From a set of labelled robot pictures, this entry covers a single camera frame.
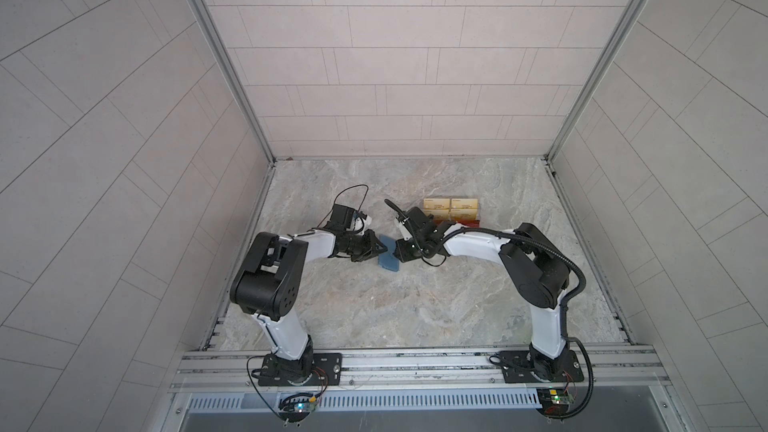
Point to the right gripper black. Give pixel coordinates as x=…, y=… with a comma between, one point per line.
x=399, y=250

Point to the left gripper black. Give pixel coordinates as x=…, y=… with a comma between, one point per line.
x=368, y=247

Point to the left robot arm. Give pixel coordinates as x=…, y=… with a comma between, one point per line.
x=267, y=285

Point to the gold cards left stack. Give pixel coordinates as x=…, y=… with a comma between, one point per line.
x=438, y=208

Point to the gold cards stack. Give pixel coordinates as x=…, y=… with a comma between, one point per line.
x=438, y=208
x=464, y=209

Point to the red cards right stack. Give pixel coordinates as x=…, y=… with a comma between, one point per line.
x=470, y=223

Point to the gold cards right stack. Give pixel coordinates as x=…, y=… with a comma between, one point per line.
x=464, y=209

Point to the clear acrylic card stand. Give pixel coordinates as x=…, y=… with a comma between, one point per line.
x=461, y=210

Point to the left green circuit board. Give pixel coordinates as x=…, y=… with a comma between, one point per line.
x=297, y=407

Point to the green circuit board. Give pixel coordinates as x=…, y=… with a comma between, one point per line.
x=297, y=407
x=554, y=402

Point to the right green circuit board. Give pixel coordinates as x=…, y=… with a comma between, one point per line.
x=554, y=402

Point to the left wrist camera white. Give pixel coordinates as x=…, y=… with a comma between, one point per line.
x=348, y=219

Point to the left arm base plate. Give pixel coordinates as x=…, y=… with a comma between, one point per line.
x=318, y=369

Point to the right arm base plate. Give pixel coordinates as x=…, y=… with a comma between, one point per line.
x=533, y=366

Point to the aluminium mounting rail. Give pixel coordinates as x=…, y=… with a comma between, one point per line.
x=612, y=364

